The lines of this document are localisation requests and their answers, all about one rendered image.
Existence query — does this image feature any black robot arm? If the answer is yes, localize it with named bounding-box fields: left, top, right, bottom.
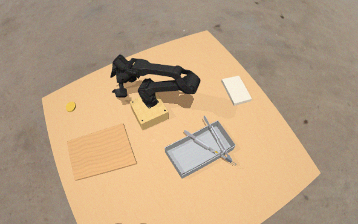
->
left=112, top=55, right=200, bottom=108

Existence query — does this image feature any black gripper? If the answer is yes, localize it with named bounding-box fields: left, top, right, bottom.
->
left=110, top=64, right=131, bottom=97

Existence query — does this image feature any white flat rectangular block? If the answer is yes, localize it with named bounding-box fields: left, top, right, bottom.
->
left=221, top=76, right=252, bottom=106

